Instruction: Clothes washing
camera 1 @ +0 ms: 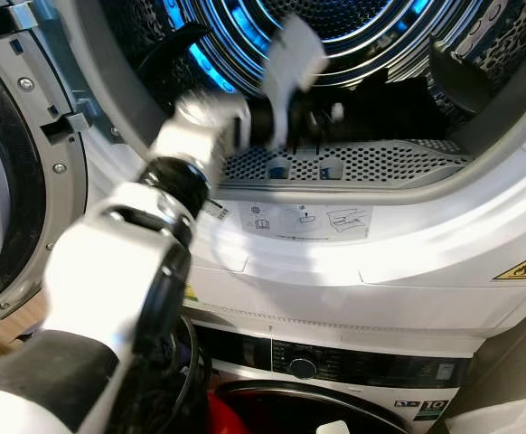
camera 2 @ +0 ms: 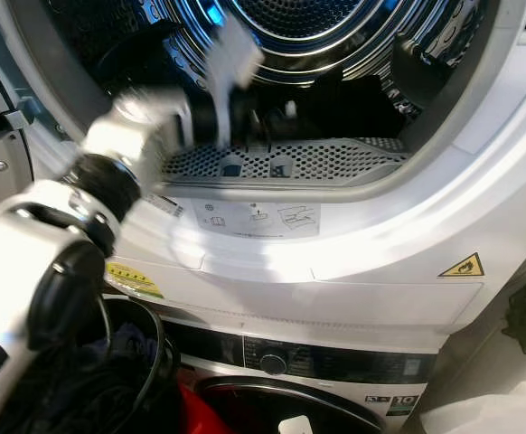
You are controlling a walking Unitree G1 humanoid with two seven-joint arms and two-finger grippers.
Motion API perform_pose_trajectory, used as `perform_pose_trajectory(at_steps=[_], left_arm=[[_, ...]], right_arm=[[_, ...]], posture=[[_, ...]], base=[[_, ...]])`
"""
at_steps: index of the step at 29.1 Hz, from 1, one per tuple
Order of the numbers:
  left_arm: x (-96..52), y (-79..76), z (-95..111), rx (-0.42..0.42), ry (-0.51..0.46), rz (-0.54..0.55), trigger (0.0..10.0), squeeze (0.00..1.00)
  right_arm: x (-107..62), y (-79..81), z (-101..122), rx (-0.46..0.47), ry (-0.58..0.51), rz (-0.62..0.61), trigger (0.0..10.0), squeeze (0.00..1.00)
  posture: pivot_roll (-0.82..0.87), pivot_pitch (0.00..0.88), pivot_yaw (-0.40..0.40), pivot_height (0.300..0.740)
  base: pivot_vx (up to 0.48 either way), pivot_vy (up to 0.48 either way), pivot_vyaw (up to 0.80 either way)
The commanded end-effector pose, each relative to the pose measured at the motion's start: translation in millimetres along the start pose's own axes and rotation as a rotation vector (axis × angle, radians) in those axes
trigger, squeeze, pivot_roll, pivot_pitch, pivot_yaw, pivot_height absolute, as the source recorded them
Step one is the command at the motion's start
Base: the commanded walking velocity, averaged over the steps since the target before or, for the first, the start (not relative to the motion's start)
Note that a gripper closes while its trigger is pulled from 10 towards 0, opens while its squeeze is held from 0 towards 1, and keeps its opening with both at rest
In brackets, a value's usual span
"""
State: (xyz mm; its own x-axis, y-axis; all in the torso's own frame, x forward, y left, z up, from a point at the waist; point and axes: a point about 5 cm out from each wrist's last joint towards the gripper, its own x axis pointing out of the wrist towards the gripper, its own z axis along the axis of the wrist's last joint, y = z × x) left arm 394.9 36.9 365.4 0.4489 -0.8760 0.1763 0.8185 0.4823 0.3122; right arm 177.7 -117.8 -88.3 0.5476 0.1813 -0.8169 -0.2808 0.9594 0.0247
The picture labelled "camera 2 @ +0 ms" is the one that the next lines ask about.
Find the grey lint filter grille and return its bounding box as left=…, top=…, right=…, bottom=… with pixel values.
left=162, top=137, right=410, bottom=184

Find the red garment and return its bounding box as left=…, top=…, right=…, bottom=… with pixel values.
left=177, top=384, right=223, bottom=434

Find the black garment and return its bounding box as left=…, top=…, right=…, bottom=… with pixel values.
left=290, top=77, right=418, bottom=141

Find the white instruction sticker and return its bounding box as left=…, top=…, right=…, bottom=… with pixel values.
left=191, top=199, right=323, bottom=239

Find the black washer control knob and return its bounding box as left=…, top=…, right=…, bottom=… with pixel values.
left=259, top=353, right=289, bottom=376

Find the white tumble dryer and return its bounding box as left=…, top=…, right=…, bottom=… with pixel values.
left=0, top=0, right=526, bottom=354

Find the white washing machine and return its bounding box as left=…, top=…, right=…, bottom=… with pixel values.
left=164, top=316, right=445, bottom=434

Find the yellow oval sticker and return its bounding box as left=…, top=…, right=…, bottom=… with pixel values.
left=105, top=262, right=164, bottom=299

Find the yellow triangle warning sticker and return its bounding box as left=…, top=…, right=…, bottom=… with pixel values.
left=438, top=252, right=485, bottom=278

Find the small white object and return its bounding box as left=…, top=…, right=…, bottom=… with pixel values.
left=277, top=416, right=314, bottom=434

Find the perforated steel dryer drum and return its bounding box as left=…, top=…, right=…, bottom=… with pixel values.
left=42, top=0, right=503, bottom=150

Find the white plastic bag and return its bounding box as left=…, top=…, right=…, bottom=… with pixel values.
left=417, top=380, right=526, bottom=434

